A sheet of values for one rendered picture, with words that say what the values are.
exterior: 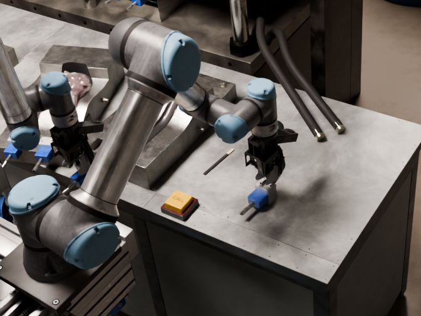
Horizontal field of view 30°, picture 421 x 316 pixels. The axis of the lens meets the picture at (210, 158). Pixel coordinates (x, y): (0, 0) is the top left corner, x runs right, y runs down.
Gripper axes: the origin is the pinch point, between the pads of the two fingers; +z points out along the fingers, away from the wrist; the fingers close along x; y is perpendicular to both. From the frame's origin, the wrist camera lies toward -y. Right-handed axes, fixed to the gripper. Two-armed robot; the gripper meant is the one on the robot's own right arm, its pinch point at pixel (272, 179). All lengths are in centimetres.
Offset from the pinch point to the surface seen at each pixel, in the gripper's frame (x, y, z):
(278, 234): 11.7, 12.9, 4.6
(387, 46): -73, -184, 85
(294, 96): -16.8, -32.8, -2.1
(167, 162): -31.9, 11.4, 1.3
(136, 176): -34.5, 21.9, 0.7
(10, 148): -74, 38, -2
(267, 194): 2.3, 5.3, 0.4
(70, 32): -120, -24, 5
